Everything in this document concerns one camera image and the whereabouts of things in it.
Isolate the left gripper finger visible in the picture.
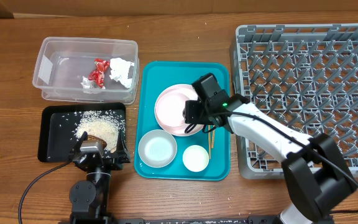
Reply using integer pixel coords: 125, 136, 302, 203
70, 131, 88, 154
116, 130, 131, 163

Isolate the white rice pile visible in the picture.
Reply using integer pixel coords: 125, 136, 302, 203
74, 110, 125, 154

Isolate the wooden chopstick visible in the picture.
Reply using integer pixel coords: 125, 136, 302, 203
207, 125, 212, 160
211, 129, 215, 149

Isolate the grey bowl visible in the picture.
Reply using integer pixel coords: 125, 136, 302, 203
137, 129, 178, 168

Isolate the pink plate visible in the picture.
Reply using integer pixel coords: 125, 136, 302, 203
154, 84, 203, 136

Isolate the red snack wrapper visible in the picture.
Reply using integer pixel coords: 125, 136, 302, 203
88, 58, 110, 88

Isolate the white napkin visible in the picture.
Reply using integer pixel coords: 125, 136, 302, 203
109, 58, 134, 89

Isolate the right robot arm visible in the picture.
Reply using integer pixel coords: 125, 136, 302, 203
183, 94, 357, 223

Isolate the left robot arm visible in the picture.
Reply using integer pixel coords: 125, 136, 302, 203
69, 131, 131, 224

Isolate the grey dishwasher rack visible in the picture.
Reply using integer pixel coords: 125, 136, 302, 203
230, 24, 358, 177

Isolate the black rectangular tray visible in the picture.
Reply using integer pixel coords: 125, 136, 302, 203
37, 103, 126, 162

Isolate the teal serving tray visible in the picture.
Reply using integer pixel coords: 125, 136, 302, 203
134, 61, 231, 181

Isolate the small white dish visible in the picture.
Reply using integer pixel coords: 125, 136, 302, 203
182, 145, 209, 172

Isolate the clear plastic storage bin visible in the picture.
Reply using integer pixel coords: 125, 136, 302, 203
32, 37, 139, 105

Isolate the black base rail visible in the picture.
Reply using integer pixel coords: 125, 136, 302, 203
59, 215, 282, 224

